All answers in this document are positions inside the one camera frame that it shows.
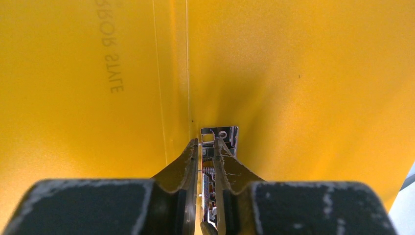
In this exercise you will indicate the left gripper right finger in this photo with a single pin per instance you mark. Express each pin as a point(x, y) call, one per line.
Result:
point(248, 205)

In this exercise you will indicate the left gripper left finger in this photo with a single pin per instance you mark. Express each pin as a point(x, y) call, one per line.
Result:
point(164, 204)

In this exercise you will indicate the metal folder clip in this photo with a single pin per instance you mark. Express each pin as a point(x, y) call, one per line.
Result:
point(229, 135)

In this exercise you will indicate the orange plastic folder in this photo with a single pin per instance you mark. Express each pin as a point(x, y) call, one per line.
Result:
point(319, 89)

